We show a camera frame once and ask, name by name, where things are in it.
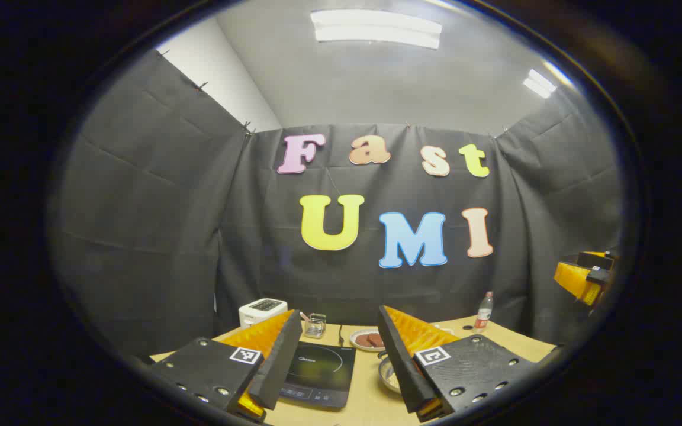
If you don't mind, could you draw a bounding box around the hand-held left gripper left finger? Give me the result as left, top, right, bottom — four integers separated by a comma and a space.
150, 309, 303, 423

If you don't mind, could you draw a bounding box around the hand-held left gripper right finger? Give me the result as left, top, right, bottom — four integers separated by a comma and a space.
377, 305, 540, 423

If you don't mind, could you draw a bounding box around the stainless steel pot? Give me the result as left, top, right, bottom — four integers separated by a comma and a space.
377, 351, 404, 395

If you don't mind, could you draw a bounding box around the black induction cooktop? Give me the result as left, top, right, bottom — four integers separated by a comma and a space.
279, 341, 356, 409

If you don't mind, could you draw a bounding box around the round white plate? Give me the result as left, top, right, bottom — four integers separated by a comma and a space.
350, 328, 387, 353

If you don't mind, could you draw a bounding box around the white toaster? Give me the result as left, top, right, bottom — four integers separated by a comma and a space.
239, 298, 288, 328

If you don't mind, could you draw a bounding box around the clear water bottle red label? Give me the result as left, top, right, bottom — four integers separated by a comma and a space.
474, 291, 494, 332

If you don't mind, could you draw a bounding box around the black backdrop cloth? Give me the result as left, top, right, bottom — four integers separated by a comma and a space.
51, 50, 626, 362

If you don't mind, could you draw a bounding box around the small ceiling light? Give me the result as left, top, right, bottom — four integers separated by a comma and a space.
523, 69, 557, 99

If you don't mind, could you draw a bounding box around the long ceiling light panel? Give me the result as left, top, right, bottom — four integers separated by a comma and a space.
310, 9, 443, 50

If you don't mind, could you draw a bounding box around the metal wire basket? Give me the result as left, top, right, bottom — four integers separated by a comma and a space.
304, 312, 327, 338

